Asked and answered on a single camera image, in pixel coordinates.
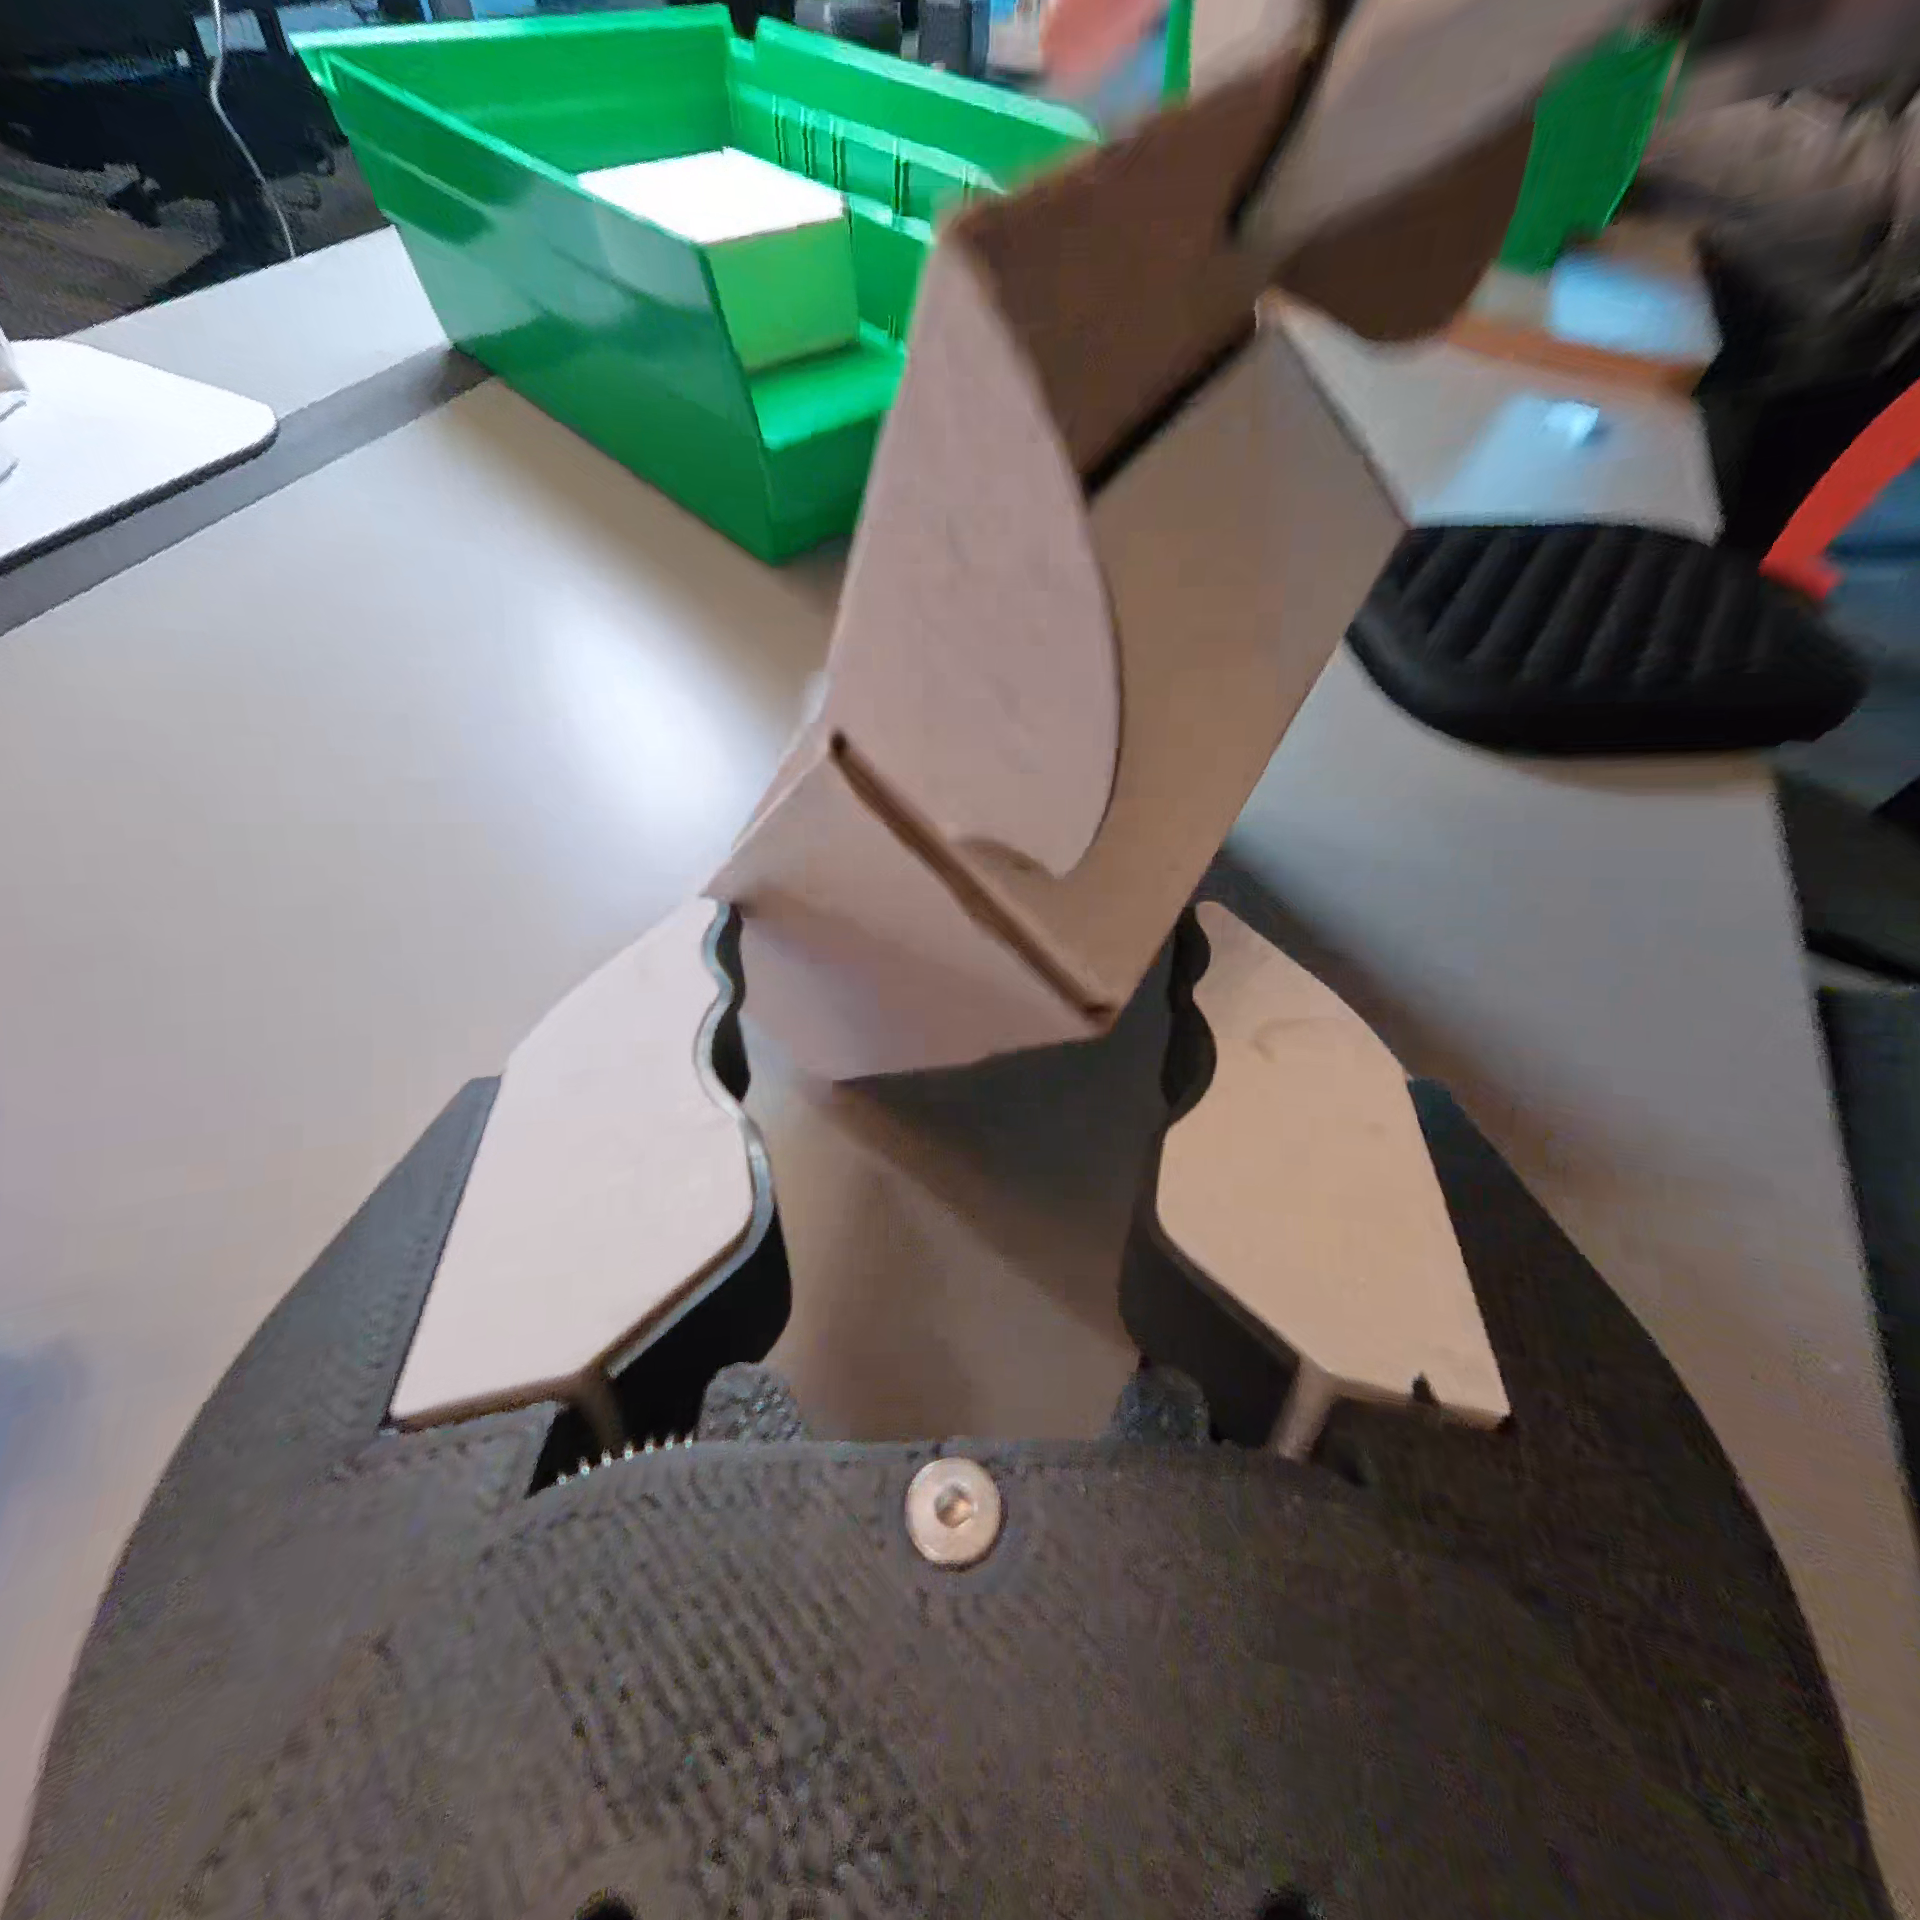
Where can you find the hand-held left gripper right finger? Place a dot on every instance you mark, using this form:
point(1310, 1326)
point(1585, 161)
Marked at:
point(1318, 1200)

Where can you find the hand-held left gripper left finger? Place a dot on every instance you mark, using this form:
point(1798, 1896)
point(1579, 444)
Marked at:
point(586, 1200)

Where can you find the green plastic bin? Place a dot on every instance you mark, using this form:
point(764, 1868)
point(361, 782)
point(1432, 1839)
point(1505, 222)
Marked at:
point(1589, 150)
point(523, 225)

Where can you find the wood-edged grey desk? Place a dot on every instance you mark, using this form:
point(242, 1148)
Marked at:
point(1621, 323)

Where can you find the black armrest pad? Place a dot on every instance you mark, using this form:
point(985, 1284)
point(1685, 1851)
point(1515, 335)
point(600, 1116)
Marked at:
point(1604, 644)

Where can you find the red bag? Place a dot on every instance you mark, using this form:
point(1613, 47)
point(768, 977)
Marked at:
point(1851, 495)

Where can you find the black office chair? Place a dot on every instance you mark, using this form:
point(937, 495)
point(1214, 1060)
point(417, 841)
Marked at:
point(165, 150)

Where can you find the grey fleece jacket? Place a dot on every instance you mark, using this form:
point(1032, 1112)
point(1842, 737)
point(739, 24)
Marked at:
point(1786, 164)

